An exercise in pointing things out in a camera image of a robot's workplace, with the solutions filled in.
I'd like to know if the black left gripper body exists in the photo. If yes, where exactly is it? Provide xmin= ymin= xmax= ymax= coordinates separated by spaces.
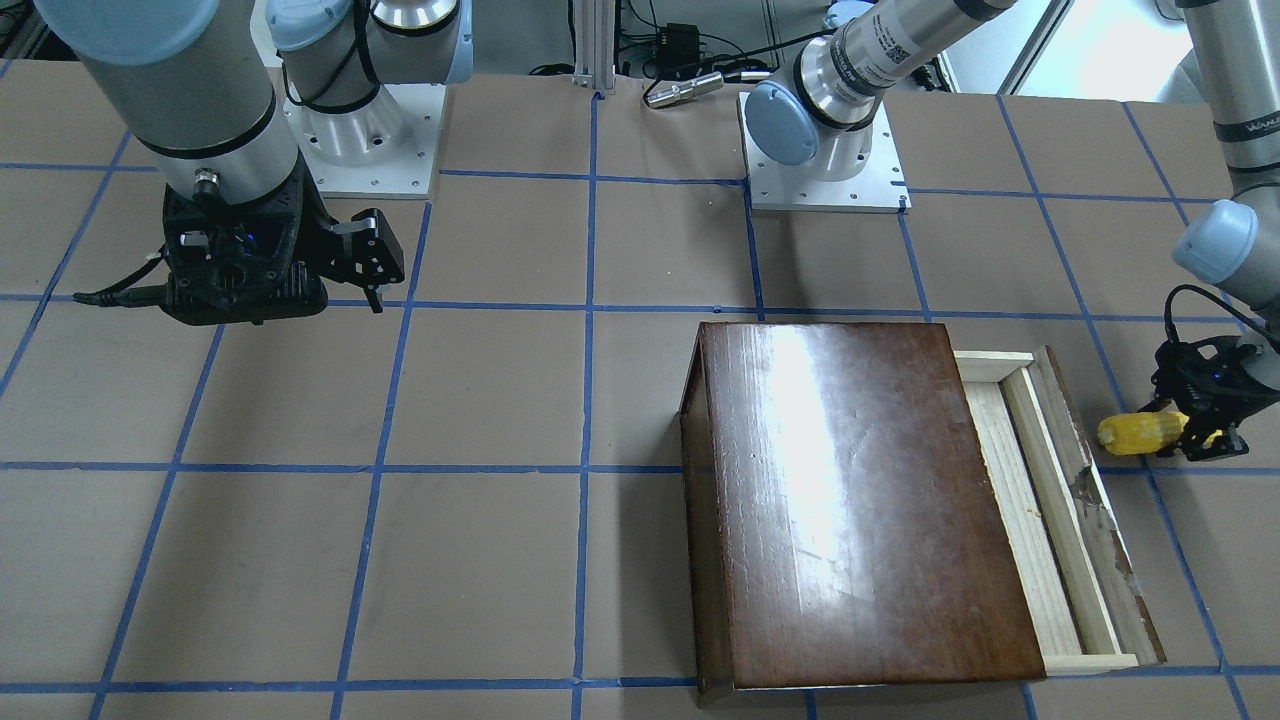
xmin=1151 ymin=338 xmax=1279 ymax=423

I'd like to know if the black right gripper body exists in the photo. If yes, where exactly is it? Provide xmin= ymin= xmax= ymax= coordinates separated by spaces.
xmin=262 ymin=190 xmax=364 ymax=301

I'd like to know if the yellow corn cob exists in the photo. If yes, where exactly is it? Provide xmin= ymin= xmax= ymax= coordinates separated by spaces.
xmin=1094 ymin=411 xmax=1190 ymax=456

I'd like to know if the wooden drawer with white handle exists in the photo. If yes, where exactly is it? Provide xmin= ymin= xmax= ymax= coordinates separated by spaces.
xmin=954 ymin=346 xmax=1167 ymax=676

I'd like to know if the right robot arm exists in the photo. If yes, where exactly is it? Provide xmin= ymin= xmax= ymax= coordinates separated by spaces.
xmin=36 ymin=1 xmax=474 ymax=325

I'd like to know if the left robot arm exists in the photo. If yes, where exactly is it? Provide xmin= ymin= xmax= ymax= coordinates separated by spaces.
xmin=742 ymin=1 xmax=1279 ymax=461

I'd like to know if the dark wooden drawer cabinet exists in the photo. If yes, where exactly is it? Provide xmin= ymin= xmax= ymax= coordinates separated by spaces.
xmin=678 ymin=322 xmax=1047 ymax=707

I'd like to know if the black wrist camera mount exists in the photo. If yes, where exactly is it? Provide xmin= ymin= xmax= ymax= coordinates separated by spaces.
xmin=160 ymin=161 xmax=328 ymax=325

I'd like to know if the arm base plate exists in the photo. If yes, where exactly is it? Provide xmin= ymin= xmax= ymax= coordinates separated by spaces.
xmin=283 ymin=85 xmax=447 ymax=200
xmin=739 ymin=94 xmax=913 ymax=214

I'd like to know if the aluminium frame post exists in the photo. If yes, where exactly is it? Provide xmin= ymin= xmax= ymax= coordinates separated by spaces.
xmin=568 ymin=0 xmax=618 ymax=97

